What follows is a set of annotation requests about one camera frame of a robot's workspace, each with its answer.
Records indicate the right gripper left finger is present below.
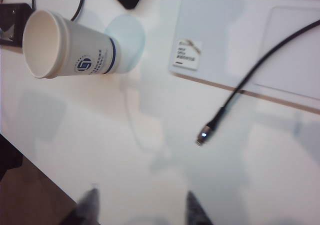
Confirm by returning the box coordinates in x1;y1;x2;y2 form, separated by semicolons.
62;187;101;225

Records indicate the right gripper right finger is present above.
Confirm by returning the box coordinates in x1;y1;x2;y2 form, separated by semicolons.
186;190;214;225

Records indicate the black charger cable silver plug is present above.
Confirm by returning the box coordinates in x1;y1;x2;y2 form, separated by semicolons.
195;19;320;148

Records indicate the black metal bracket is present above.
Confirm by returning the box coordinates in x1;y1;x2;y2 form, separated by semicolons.
0;2;35;47

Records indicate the black laptop power cable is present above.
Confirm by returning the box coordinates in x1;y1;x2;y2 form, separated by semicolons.
70;0;88;22

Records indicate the white laptop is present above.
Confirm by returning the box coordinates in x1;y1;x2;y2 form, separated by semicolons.
168;0;320;116

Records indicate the white paper cup blue logo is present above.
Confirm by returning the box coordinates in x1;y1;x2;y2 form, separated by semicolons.
21;9;122;80

